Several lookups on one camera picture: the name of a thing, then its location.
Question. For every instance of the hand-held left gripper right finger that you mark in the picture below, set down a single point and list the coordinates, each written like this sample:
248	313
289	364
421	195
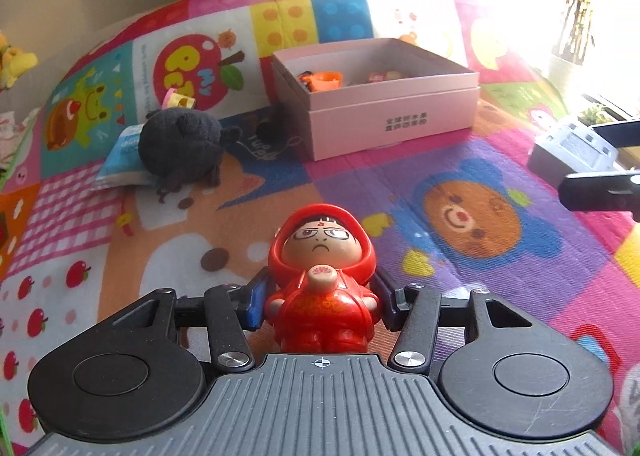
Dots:
387	306

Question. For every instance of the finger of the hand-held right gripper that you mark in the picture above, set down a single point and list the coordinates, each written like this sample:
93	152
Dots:
620	131
600	193

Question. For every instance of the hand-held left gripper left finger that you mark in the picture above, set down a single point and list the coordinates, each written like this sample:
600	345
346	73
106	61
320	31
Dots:
257	301

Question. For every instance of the red hooded figurine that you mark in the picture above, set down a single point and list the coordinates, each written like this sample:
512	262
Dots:
320	316

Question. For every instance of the black plush cat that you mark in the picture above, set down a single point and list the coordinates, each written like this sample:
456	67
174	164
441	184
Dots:
180	140

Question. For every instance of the pink cardboard box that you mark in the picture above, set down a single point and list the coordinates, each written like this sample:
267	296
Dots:
390	120

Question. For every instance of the orange-haired figurine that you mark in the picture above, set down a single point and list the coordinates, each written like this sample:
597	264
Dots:
325	80

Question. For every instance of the small green plant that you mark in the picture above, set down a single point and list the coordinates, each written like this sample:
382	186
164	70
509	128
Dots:
594	114

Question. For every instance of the white plant pot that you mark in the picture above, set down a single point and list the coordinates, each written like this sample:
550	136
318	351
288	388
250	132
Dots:
567	73

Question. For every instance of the colourful cartoon play mat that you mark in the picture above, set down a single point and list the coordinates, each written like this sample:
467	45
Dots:
165	246

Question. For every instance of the blue tissue packet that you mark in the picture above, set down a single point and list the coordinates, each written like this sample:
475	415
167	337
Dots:
120	163

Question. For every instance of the small pink yellow toy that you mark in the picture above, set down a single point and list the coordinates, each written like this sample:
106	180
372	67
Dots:
177	99

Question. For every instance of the pink white baby clothes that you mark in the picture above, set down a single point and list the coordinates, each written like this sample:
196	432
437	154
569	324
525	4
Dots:
10	135

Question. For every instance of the yellow plush dog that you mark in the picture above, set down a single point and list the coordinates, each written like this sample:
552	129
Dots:
17	63

